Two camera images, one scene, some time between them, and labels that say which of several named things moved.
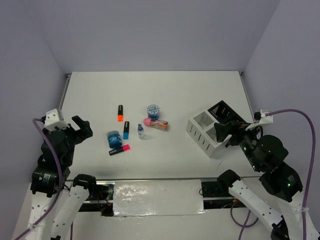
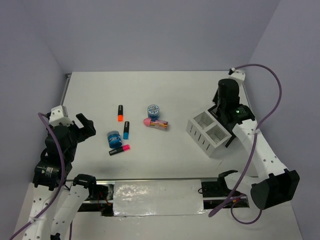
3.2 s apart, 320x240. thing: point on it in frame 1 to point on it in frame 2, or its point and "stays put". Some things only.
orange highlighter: x=120 y=116 stays put
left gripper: x=85 y=131 stays put
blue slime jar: x=114 y=140 stays put
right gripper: x=222 y=129 to x=215 y=98
